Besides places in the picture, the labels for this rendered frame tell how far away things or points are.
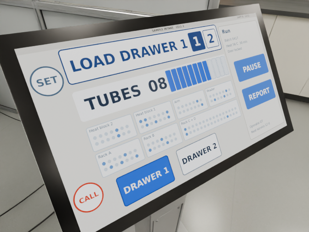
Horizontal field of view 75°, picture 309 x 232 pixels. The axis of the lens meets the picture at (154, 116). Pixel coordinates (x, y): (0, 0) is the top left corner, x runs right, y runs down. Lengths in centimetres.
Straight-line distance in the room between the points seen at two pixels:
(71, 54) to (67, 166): 16
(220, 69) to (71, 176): 33
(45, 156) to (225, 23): 41
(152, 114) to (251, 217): 129
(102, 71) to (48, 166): 15
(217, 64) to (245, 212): 124
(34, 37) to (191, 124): 27
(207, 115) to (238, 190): 126
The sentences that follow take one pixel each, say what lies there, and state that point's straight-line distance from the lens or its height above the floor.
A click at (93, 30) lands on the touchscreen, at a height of 119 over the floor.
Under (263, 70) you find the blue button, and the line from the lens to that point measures 52.
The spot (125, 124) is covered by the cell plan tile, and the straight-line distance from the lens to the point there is 32.
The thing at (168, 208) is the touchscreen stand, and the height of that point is 65.
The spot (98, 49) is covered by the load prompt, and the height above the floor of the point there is 117.
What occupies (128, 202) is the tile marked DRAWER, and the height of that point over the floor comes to 99.
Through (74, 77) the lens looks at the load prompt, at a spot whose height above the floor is 114.
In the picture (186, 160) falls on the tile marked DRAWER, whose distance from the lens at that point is 37.
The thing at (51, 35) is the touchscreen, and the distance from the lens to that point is 33.
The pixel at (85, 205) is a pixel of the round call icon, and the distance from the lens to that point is 32.
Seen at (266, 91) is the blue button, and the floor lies 105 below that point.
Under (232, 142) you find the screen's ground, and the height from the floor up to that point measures 100.
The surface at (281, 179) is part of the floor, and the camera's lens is 183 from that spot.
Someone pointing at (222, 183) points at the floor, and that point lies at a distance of 161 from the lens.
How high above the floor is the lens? 129
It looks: 40 degrees down
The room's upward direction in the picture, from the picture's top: 2 degrees clockwise
